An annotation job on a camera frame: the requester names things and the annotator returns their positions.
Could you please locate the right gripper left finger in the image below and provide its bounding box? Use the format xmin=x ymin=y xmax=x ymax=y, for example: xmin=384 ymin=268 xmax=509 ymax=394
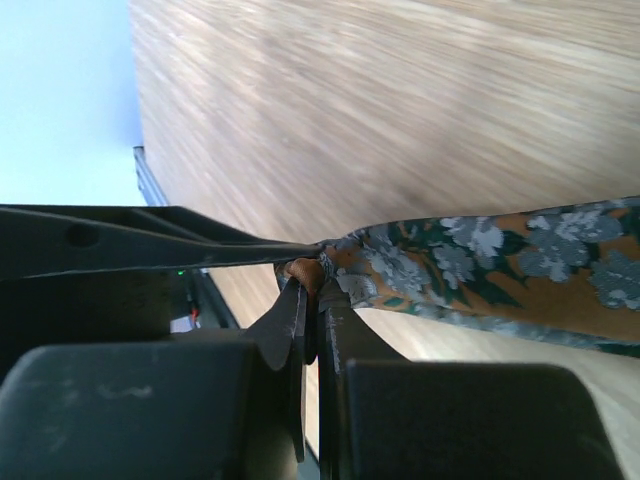
xmin=1 ymin=273 xmax=305 ymax=479

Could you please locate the brown floral tie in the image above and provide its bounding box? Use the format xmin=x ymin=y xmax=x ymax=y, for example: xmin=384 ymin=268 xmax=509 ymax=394
xmin=275 ymin=197 xmax=639 ymax=358

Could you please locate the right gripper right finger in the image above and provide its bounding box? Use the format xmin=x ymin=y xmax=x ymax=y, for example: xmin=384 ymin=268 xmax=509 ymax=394
xmin=318 ymin=294 xmax=623 ymax=479

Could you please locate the aluminium frame rail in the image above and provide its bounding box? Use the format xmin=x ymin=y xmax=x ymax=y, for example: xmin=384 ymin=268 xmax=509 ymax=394
xmin=133 ymin=146 xmax=169 ymax=207

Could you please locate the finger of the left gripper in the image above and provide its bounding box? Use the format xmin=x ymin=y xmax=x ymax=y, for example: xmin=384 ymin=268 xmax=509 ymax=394
xmin=1 ymin=205 xmax=322 ymax=280

